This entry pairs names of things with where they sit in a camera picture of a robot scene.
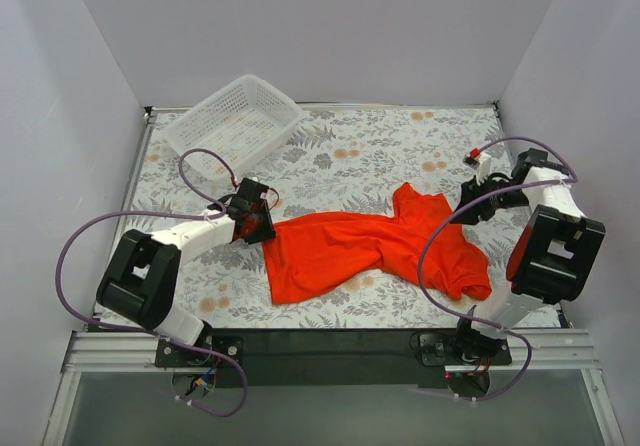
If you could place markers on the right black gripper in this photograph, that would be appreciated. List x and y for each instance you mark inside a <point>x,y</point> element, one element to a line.
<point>480,206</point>

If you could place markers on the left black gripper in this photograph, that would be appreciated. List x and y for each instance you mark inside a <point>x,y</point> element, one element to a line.
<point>261,221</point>

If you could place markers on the orange t-shirt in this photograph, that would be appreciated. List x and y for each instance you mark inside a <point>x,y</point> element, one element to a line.
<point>313,254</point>

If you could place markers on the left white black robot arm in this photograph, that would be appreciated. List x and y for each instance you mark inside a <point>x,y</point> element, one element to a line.
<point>140,281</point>

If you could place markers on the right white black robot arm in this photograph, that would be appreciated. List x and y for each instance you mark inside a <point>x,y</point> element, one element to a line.
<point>552,258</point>

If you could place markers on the white plastic basket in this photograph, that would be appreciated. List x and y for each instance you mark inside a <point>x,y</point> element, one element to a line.
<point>243,123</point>

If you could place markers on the floral patterned table mat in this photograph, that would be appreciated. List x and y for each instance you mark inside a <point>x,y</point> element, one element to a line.
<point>337,160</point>

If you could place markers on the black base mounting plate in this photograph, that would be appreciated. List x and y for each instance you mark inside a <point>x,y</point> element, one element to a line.
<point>337,357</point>

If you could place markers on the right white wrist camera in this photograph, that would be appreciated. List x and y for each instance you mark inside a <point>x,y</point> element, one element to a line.
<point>481,163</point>

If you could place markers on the aluminium frame rail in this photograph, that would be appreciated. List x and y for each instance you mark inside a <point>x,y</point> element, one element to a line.
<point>329,387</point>

